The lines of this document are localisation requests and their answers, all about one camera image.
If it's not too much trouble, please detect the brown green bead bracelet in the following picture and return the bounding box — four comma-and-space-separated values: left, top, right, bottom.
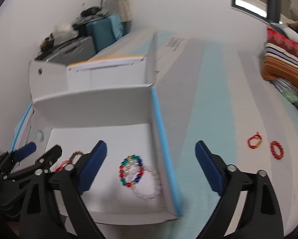
68, 150, 84, 163

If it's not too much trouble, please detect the small red cord gold tube bracelet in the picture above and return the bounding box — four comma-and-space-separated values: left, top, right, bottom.
247, 131, 263, 150

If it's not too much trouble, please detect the multicolour glass bead bracelet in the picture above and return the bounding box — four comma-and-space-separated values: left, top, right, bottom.
118, 154, 145, 188

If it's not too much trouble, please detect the red bead bracelet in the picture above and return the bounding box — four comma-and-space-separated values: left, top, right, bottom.
269, 140, 285, 161

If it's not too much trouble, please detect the teal suitcase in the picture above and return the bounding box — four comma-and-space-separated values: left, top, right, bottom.
86, 14, 124, 53

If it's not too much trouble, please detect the red cord bracelet gold plate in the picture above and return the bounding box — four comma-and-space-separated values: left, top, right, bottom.
55, 160, 70, 171

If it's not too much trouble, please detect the striped bed sheet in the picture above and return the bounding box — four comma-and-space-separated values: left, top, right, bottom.
99, 28, 298, 238

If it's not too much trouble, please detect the open blue white cardboard box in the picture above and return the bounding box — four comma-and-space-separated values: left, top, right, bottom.
11, 36, 182, 225

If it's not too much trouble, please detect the striped orange pillow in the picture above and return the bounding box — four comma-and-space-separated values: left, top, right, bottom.
261, 27, 298, 88

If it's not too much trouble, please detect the floral quilt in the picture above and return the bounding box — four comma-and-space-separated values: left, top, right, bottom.
271, 78, 298, 110

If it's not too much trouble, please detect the beige curtain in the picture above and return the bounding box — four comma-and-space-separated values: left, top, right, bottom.
117, 0, 132, 22

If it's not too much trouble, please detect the pink white bead bracelet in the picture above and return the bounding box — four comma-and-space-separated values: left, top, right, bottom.
128, 164, 163, 201

